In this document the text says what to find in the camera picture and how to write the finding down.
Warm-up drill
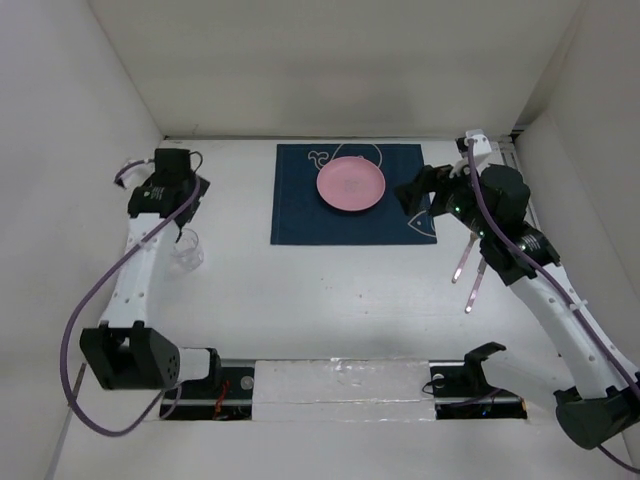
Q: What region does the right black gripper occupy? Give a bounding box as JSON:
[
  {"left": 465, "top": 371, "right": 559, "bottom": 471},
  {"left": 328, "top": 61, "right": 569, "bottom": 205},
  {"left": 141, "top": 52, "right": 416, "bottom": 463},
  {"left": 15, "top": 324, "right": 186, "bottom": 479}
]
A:
[{"left": 391, "top": 156, "right": 494, "bottom": 239}]

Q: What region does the pink plastic plate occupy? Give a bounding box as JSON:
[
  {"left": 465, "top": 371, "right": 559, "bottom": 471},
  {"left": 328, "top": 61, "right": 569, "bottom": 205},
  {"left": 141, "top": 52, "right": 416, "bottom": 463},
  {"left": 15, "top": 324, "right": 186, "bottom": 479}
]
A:
[{"left": 316, "top": 156, "right": 386, "bottom": 212}]

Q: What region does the clear plastic cup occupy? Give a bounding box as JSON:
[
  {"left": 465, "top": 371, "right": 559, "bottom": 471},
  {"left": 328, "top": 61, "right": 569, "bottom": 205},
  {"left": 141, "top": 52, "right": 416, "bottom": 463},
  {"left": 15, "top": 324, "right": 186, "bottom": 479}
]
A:
[{"left": 172, "top": 228, "right": 204, "bottom": 273}]

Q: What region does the dark blue cloth placemat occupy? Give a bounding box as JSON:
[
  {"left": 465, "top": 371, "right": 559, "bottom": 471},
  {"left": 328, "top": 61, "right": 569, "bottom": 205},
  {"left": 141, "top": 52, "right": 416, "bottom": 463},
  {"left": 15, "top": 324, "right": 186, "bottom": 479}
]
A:
[{"left": 271, "top": 143, "right": 437, "bottom": 246}]

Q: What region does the silver knife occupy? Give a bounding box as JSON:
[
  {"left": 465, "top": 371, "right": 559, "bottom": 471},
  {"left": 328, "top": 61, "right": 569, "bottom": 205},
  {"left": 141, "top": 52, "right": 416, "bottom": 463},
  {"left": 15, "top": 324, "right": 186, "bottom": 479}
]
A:
[{"left": 464, "top": 259, "right": 487, "bottom": 314}]

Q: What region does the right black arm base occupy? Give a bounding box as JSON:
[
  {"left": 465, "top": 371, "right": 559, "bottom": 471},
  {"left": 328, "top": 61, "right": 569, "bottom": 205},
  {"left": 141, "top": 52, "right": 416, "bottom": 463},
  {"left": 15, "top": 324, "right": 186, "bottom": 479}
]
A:
[{"left": 421, "top": 342, "right": 528, "bottom": 420}]

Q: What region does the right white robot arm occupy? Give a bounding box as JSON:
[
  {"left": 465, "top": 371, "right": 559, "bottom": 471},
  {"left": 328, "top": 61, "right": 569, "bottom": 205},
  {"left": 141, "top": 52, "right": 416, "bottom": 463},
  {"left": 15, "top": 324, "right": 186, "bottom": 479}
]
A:
[{"left": 394, "top": 165, "right": 639, "bottom": 450}]

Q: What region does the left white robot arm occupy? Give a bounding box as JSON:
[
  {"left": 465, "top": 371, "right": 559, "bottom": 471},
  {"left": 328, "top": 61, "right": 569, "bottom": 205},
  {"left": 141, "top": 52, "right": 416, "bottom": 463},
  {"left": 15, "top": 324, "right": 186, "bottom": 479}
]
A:
[{"left": 80, "top": 148, "right": 223, "bottom": 397}]

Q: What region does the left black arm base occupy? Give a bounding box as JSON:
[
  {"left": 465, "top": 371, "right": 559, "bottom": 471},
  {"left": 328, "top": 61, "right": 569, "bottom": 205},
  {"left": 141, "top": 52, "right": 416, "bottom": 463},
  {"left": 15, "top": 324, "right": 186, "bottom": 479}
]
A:
[{"left": 159, "top": 360, "right": 256, "bottom": 422}]

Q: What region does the silver fork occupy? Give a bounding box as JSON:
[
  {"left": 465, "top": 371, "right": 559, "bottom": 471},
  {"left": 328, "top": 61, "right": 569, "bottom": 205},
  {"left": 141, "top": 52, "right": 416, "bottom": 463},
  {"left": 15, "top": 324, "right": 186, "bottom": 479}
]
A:
[{"left": 451, "top": 235, "right": 477, "bottom": 284}]

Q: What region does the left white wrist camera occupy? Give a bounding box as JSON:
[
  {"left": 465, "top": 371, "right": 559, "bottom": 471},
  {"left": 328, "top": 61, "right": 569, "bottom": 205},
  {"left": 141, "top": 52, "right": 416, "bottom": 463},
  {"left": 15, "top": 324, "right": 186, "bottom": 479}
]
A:
[{"left": 114, "top": 159, "right": 151, "bottom": 190}]

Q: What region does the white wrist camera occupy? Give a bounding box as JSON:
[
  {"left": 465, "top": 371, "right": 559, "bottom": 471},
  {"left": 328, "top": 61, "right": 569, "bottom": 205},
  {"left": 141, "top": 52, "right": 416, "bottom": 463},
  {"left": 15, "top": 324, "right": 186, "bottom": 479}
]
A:
[
  {"left": 114, "top": 159, "right": 151, "bottom": 190},
  {"left": 455, "top": 129, "right": 493, "bottom": 170}
]

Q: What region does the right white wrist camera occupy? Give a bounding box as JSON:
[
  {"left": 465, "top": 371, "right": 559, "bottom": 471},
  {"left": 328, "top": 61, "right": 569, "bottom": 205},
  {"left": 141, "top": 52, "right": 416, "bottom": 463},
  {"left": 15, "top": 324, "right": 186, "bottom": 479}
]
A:
[{"left": 455, "top": 129, "right": 493, "bottom": 170}]

